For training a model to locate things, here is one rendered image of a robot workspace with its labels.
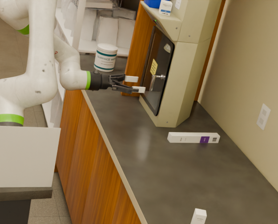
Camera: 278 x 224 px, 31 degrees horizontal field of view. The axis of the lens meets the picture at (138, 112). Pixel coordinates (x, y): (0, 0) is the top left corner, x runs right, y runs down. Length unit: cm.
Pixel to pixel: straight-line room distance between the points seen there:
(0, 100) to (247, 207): 109
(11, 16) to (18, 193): 74
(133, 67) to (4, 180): 119
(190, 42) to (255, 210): 86
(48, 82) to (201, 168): 85
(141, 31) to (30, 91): 104
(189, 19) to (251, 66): 44
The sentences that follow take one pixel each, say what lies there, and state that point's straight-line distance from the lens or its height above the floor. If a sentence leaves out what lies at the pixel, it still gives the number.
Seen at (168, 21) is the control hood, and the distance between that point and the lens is 240.
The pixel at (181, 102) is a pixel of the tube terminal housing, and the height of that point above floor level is 109.
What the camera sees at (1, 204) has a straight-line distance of 204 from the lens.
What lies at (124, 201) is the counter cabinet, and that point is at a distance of 223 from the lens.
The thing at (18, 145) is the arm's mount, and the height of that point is 112.
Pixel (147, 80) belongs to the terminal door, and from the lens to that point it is 273.
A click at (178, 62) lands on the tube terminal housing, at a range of 249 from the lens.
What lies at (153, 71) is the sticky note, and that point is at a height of 118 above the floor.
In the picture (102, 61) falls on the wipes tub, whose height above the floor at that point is 100.
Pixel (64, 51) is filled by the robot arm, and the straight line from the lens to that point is 242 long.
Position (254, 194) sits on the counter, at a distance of 228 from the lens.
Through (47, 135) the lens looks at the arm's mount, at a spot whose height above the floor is 117.
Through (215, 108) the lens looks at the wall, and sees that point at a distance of 294.
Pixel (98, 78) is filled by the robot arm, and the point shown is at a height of 117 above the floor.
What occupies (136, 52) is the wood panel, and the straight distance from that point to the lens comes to 281.
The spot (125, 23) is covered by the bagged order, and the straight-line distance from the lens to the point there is 376.
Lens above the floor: 206
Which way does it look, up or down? 24 degrees down
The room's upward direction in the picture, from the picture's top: 13 degrees clockwise
